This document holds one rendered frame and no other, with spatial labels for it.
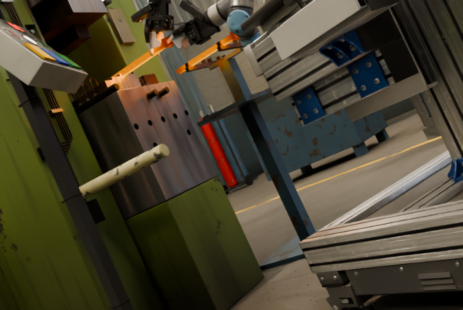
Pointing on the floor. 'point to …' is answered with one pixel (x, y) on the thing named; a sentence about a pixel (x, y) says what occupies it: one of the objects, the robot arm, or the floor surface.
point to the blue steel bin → (320, 138)
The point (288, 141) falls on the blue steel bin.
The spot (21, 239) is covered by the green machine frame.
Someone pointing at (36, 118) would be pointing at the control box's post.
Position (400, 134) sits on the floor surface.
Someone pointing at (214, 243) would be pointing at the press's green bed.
